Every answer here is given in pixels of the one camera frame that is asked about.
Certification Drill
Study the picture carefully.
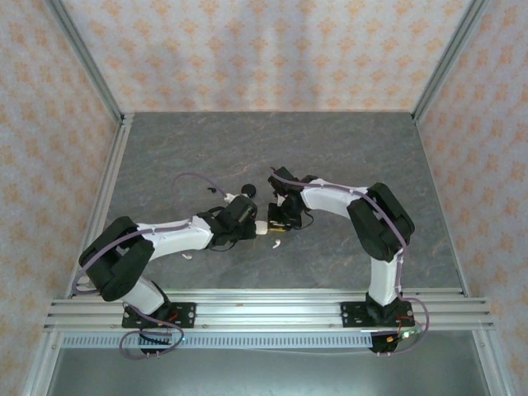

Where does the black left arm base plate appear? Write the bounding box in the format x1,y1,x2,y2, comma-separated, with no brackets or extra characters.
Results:
121,302,197,330

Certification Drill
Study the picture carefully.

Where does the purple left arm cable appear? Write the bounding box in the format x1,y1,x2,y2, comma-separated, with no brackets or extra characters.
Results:
73,172,229,360

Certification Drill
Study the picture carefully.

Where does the aluminium frame leg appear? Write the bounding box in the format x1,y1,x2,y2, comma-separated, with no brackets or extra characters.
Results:
24,329,67,396
472,329,516,396

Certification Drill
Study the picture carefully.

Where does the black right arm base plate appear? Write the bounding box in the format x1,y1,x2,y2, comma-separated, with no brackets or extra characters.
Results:
340,300,413,329

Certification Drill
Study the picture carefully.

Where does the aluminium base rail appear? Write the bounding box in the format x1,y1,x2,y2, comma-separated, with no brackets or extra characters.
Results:
43,288,494,331

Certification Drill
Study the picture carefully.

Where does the aluminium corner post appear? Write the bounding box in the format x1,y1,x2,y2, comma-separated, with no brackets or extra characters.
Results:
412,0,492,123
47,0,125,125

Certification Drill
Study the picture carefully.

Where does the slotted grey cable duct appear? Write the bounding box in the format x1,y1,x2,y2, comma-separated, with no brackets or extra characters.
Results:
61,332,375,348

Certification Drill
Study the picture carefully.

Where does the aluminium side rail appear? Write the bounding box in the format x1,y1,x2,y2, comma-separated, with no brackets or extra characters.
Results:
68,113,135,298
412,113,469,298

